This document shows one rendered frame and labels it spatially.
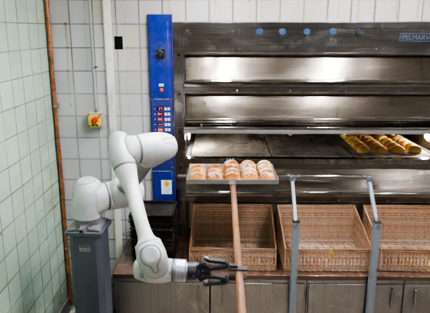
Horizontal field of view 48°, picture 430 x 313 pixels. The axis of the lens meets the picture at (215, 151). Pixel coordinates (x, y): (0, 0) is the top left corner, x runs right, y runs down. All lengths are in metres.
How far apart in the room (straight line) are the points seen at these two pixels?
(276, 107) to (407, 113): 0.89
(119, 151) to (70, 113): 1.39
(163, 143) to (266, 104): 1.29
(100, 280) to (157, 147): 0.96
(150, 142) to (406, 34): 1.98
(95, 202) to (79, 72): 1.08
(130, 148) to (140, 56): 1.28
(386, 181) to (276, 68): 1.12
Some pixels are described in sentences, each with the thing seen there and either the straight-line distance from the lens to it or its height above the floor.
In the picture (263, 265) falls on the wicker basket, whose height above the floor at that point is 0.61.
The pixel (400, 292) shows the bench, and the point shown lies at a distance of 3.36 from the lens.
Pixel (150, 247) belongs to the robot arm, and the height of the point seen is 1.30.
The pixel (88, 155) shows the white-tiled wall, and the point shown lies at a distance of 3.53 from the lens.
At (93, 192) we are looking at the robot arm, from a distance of 2.68.
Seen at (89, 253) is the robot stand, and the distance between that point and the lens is 2.78.
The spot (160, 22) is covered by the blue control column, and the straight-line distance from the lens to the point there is 3.29.
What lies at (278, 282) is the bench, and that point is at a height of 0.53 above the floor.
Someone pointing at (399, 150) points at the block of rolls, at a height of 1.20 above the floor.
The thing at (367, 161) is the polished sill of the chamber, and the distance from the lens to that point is 3.56.
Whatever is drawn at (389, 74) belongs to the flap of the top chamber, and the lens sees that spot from 3.47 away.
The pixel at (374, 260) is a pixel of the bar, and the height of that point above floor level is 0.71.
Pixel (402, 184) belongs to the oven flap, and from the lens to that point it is 3.68.
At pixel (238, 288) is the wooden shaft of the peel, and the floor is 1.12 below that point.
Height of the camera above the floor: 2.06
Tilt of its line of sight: 14 degrees down
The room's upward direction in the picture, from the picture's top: straight up
